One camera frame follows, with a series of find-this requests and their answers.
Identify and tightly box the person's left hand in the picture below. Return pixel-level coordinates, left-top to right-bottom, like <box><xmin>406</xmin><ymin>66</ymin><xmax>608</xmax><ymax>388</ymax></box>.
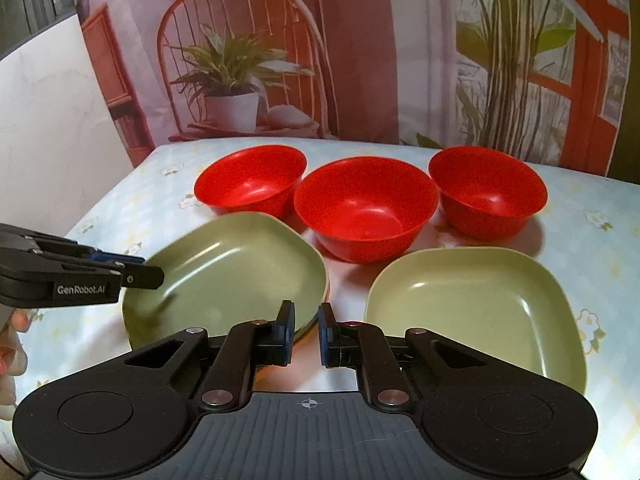
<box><xmin>0</xmin><ymin>309</ymin><xmax>32</xmax><ymax>422</ymax></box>

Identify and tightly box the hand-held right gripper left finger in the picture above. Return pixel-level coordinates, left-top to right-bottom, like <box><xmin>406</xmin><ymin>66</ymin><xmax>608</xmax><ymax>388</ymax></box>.
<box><xmin>123</xmin><ymin>300</ymin><xmax>297</xmax><ymax>413</ymax></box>

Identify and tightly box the floral checked tablecloth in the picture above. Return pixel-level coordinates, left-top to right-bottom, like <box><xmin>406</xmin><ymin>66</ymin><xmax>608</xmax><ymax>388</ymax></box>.
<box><xmin>14</xmin><ymin>142</ymin><xmax>640</xmax><ymax>480</ymax></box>

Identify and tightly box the green square plate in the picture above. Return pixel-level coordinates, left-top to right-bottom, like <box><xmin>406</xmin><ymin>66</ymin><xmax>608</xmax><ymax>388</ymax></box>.
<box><xmin>363</xmin><ymin>247</ymin><xmax>587</xmax><ymax>395</ymax></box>
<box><xmin>121</xmin><ymin>211</ymin><xmax>331</xmax><ymax>351</ymax></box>

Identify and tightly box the printed backdrop cloth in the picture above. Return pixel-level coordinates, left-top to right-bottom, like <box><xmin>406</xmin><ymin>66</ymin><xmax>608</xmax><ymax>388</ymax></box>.
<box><xmin>70</xmin><ymin>0</ymin><xmax>632</xmax><ymax>182</ymax></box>

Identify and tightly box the red plastic bowl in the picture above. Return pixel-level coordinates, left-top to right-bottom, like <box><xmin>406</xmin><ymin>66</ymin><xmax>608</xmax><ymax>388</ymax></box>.
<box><xmin>293</xmin><ymin>156</ymin><xmax>440</xmax><ymax>264</ymax></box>
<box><xmin>428</xmin><ymin>146</ymin><xmax>549</xmax><ymax>240</ymax></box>
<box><xmin>193</xmin><ymin>144</ymin><xmax>308</xmax><ymax>219</ymax></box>

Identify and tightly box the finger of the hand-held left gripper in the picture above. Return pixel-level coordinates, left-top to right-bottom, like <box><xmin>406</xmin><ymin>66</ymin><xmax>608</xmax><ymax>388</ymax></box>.
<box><xmin>118</xmin><ymin>263</ymin><xmax>165</xmax><ymax>290</ymax></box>
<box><xmin>31</xmin><ymin>236</ymin><xmax>147</xmax><ymax>268</ymax></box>

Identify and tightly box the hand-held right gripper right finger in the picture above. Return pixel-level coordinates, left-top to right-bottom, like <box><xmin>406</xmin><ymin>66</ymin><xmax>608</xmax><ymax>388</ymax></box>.
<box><xmin>318</xmin><ymin>302</ymin><xmax>496</xmax><ymax>412</ymax></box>

